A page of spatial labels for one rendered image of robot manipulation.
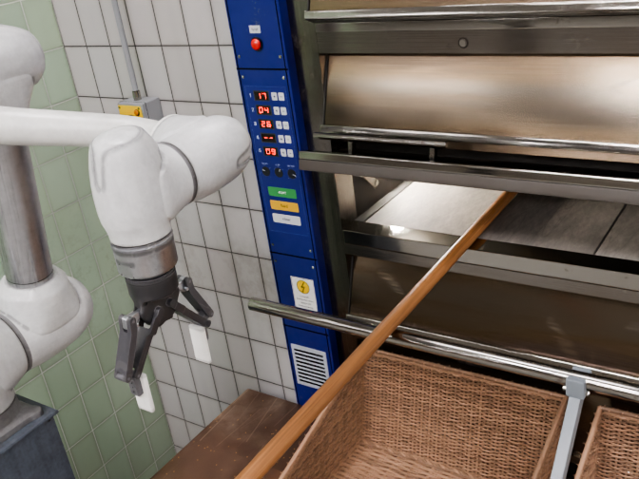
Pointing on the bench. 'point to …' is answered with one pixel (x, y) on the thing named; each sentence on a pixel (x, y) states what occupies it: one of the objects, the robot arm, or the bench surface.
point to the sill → (499, 255)
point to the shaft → (263, 461)
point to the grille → (310, 366)
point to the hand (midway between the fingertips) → (175, 378)
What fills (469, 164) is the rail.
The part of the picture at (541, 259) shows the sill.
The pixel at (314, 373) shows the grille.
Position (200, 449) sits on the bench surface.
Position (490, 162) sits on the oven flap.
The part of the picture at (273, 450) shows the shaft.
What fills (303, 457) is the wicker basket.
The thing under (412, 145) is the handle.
